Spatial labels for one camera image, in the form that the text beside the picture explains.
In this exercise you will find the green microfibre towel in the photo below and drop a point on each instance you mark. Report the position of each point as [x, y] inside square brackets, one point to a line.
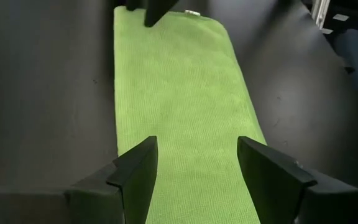
[182, 93]

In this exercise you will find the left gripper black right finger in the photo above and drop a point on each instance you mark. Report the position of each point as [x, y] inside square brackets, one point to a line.
[269, 180]

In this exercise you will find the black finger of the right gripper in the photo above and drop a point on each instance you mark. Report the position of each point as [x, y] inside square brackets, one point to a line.
[157, 11]
[134, 4]

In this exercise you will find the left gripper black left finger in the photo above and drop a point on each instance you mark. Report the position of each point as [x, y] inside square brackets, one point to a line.
[135, 180]

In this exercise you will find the silver frame post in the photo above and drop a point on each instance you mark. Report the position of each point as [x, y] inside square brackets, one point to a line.
[320, 12]

